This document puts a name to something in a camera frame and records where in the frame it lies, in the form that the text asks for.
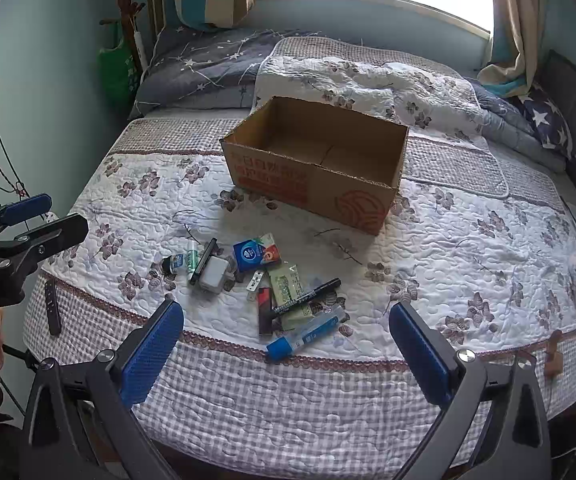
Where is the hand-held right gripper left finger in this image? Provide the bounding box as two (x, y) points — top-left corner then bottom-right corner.
(20, 299), (185, 480)

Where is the blue tissue packet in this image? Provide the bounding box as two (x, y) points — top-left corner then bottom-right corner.
(232, 232), (283, 277)

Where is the green and white tube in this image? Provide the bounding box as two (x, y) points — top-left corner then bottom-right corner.
(184, 240), (203, 283)

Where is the wooden coat rack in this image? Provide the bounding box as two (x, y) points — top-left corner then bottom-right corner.
(100, 0), (149, 76)

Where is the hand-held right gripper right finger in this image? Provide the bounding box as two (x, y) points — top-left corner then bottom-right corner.
(389, 301), (554, 480)

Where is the black marker pen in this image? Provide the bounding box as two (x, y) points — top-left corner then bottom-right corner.
(273, 277), (343, 317)

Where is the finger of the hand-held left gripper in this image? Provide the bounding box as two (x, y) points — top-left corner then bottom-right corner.
(0, 192), (53, 243)
(0, 213), (89, 273)

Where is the red and black lighter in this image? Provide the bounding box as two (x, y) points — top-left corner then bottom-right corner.
(256, 286), (274, 337)

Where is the brown cardboard box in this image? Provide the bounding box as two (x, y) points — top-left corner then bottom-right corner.
(220, 96), (410, 236)

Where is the beige and teal curtain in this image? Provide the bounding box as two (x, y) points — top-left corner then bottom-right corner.
(478, 0), (551, 98)

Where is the green wipes packet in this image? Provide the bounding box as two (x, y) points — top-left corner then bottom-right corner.
(267, 265), (319, 333)

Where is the black comb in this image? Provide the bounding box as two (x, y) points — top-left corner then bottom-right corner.
(189, 237), (219, 286)

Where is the folded floral quilt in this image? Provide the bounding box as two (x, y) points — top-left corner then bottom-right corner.
(255, 35), (509, 141)

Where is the grey star print pillow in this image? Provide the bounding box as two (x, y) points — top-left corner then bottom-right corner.
(130, 27), (289, 121)

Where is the black remote control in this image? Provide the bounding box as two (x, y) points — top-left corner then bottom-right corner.
(44, 280), (63, 337)

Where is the white power adapter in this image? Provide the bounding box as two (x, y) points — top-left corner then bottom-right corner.
(198, 255), (239, 293)

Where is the clear tube with blue cap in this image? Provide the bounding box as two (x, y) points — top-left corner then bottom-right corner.
(266, 305), (346, 362)

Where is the navy star print pillow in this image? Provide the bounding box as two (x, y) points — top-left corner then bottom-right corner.
(510, 85), (576, 161)

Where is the green tote bag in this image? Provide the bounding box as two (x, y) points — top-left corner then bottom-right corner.
(98, 22), (141, 108)

